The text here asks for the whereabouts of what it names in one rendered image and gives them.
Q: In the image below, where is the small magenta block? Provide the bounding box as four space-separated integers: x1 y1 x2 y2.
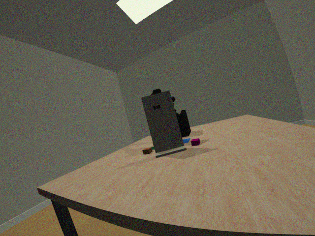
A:
191 138 200 146

